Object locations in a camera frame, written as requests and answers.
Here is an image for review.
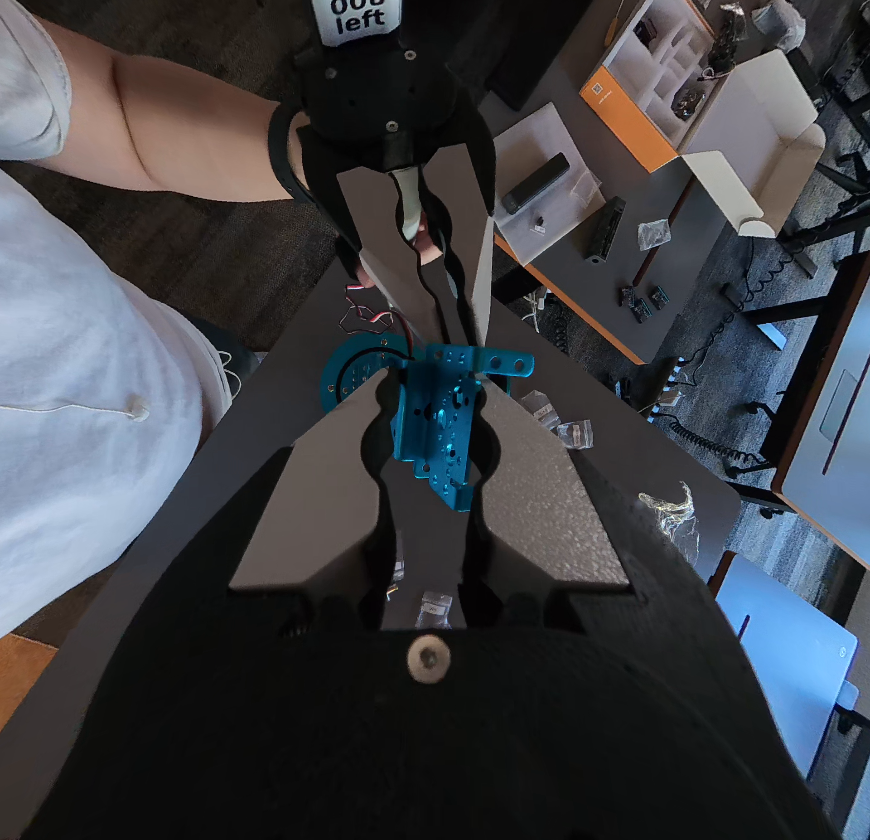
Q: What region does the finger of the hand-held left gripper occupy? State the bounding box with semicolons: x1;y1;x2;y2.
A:
335;165;451;349
421;141;498;349

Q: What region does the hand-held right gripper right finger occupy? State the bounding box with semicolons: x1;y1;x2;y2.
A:
459;374;641;629

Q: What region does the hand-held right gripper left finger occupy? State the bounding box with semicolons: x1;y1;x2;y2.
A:
227;367;402;629

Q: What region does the blue toy robot arm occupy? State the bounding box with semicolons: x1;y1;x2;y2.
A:
319;332;536;513

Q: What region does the person's left forearm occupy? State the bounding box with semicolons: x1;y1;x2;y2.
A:
34;17;310;203

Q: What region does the grey desk with orange edge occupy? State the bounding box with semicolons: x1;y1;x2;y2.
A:
491;0;827;366

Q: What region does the light grey desk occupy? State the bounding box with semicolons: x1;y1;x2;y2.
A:
773;254;870;570
714;553;859;781

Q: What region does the person's left hand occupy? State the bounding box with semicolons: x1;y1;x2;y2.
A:
357;211;448;291

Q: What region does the black rectangular block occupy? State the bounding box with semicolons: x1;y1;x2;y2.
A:
502;152;570;214

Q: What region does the crumpled clear plastic wrap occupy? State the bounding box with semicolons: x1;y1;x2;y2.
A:
639;481;701;570

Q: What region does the white paper sheet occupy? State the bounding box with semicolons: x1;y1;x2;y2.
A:
493;102;607;267

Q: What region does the black ribbed part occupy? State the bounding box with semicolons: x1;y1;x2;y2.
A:
586;196;628;264

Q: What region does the black rectangular pad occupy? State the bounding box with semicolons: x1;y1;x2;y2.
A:
488;0;616;111

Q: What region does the brown rod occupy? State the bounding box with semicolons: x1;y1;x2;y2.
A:
632;174;697;286

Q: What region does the orange white cardboard box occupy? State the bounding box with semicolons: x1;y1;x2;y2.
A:
579;0;827;239

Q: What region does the crumpled clear plastic bag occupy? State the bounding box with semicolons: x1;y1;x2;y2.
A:
751;0;807;53

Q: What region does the red black servo cable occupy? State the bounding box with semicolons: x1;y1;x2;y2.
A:
340;284;417;361

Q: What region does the coiled black cable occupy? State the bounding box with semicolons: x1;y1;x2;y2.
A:
652;405;772;470

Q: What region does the white earphone cord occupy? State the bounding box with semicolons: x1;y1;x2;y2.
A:
0;394;152;424

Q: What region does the bundle of dark wired parts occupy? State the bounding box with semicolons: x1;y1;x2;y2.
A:
706;2;749;73

